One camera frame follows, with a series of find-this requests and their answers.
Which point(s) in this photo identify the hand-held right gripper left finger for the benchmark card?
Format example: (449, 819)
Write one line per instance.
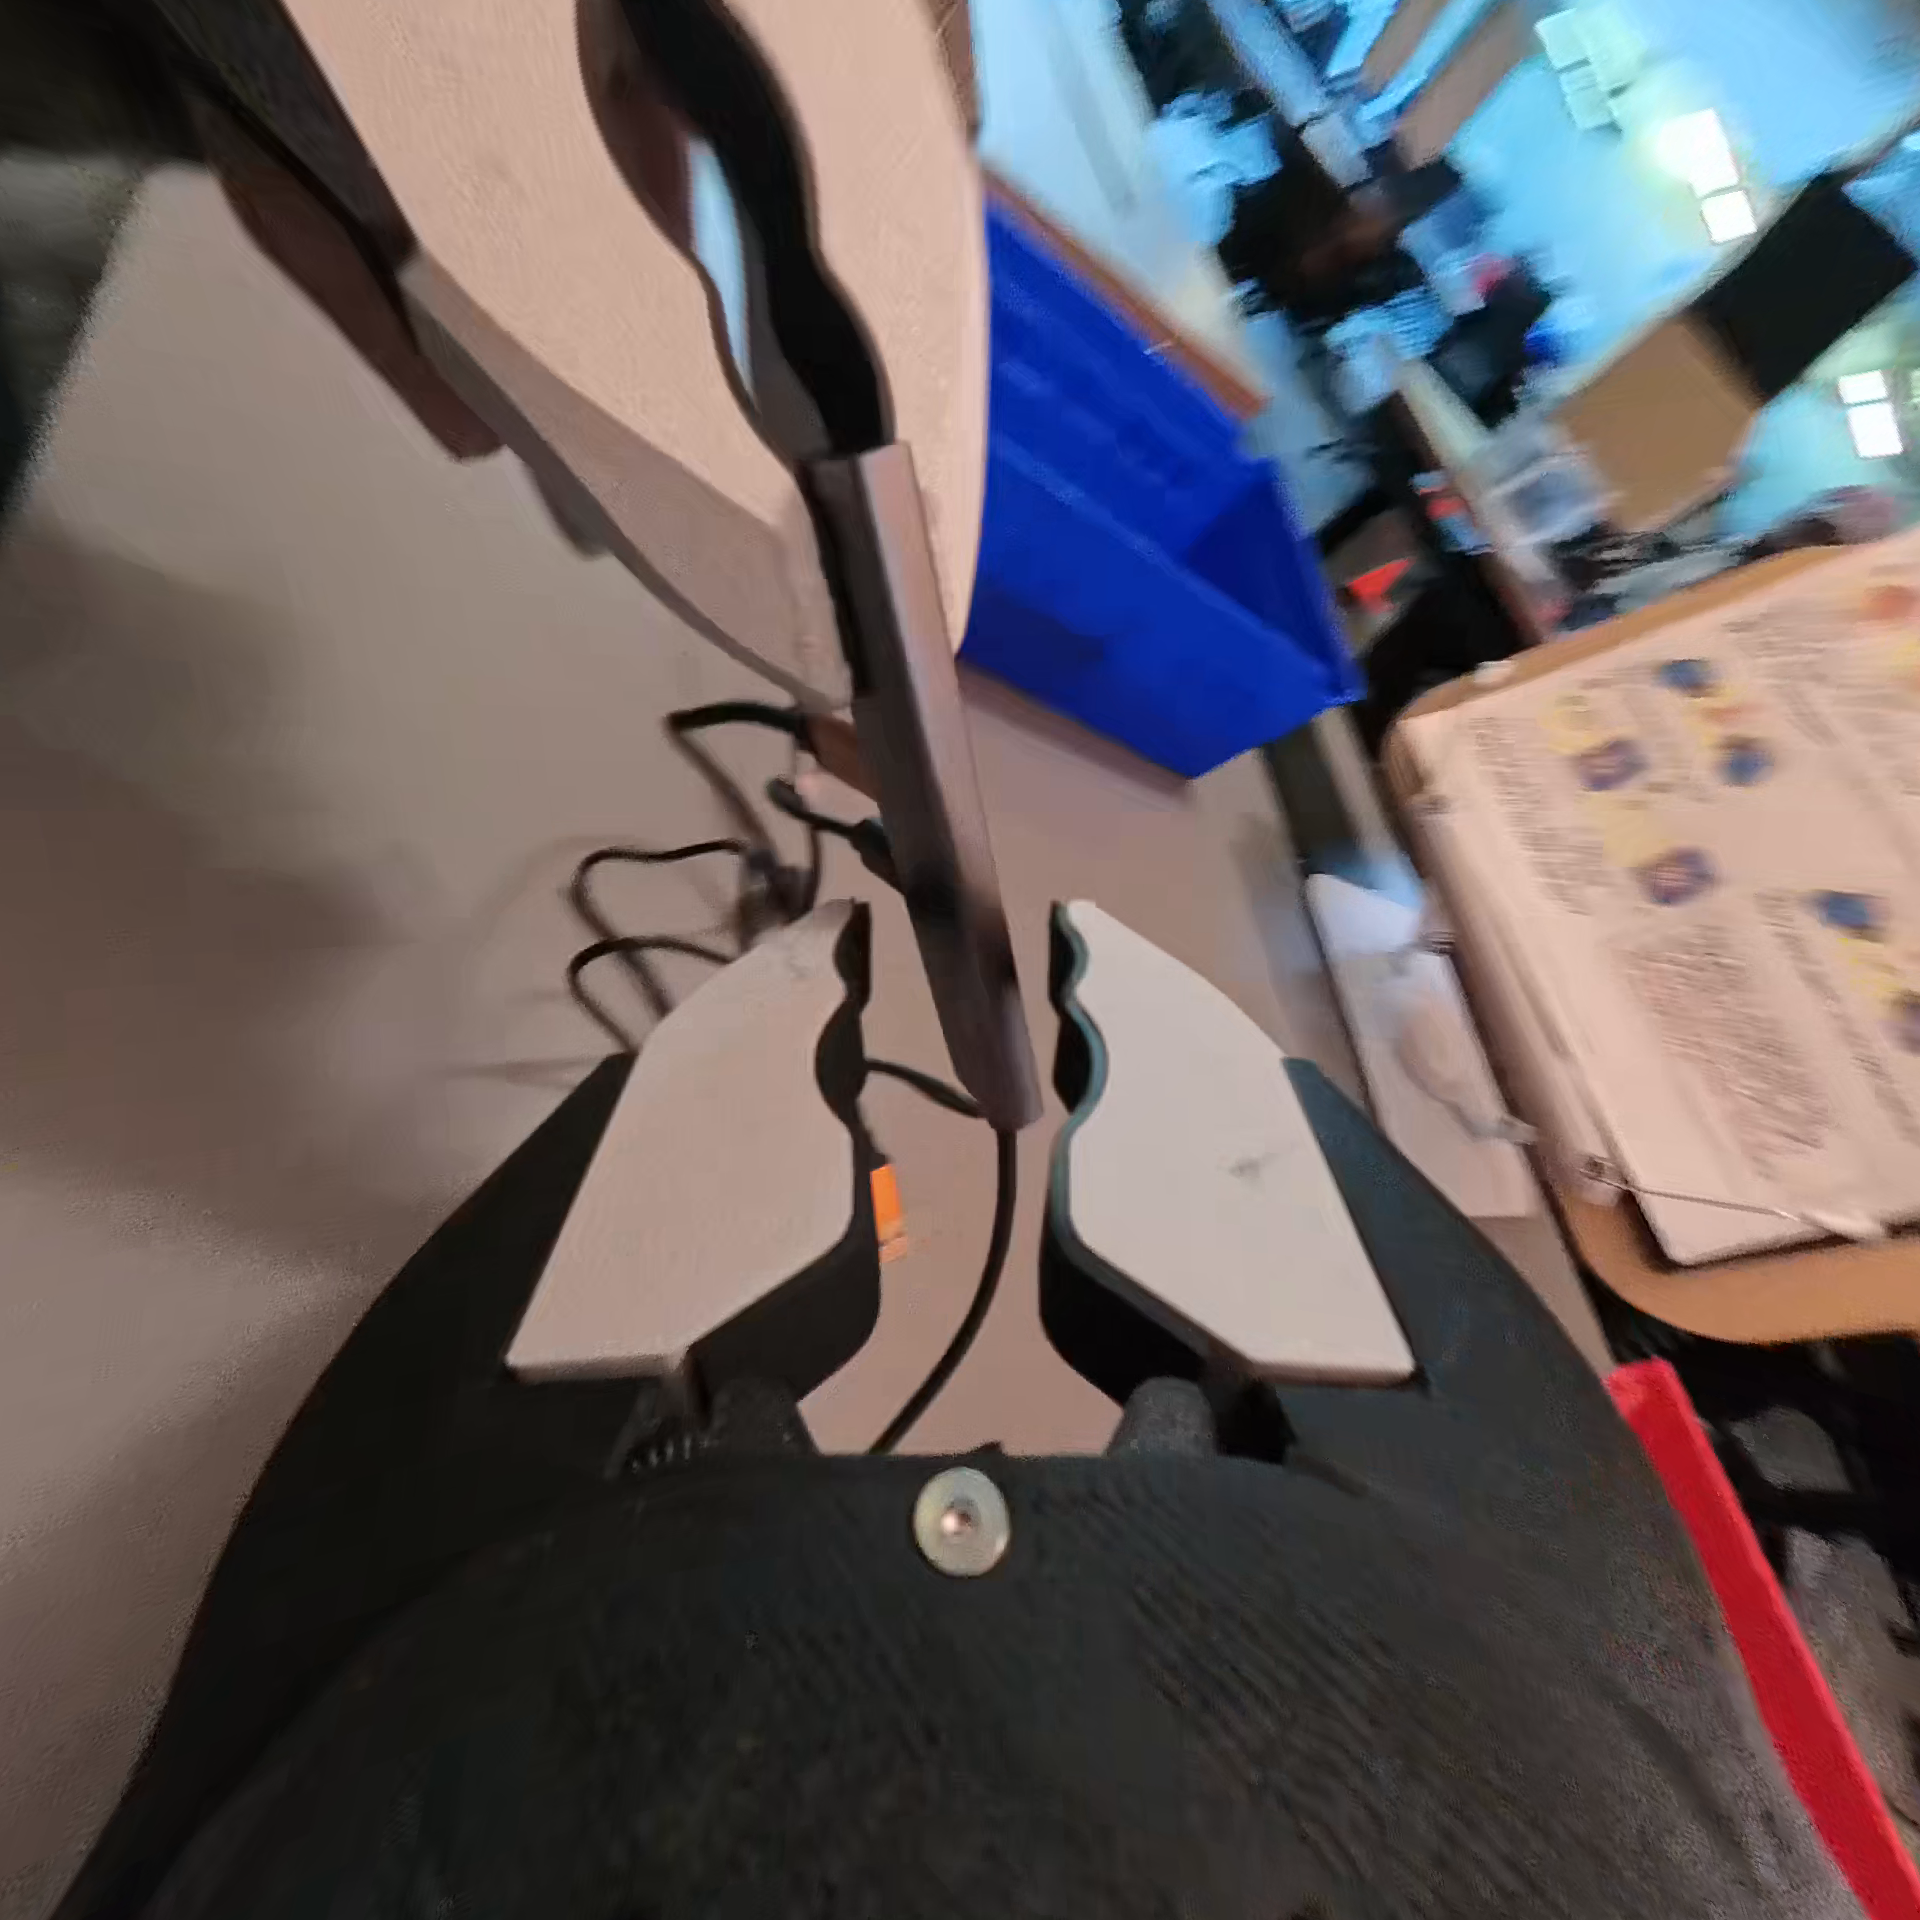
(704, 1171)

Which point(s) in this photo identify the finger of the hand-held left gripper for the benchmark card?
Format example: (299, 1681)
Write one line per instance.
(901, 181)
(540, 271)

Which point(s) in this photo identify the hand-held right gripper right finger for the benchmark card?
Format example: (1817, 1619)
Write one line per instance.
(1201, 1186)

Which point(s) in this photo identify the grey usb hub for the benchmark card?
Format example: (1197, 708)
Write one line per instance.
(939, 780)

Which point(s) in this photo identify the white table with wooden edge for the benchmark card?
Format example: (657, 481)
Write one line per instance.
(1072, 137)

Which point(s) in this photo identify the blue plastic bin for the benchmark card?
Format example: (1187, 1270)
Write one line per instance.
(1126, 571)

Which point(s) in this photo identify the brown cardboard board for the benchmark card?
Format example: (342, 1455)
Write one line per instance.
(1724, 1299)

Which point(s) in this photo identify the printed instruction sheet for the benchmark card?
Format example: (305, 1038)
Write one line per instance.
(1695, 932)

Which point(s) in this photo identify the red plastic bin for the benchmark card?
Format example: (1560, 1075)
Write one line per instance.
(1757, 1621)

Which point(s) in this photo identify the brown cardboard panel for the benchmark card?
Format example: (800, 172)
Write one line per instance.
(1657, 428)

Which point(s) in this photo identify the black monitor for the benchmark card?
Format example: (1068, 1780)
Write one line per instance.
(1808, 284)

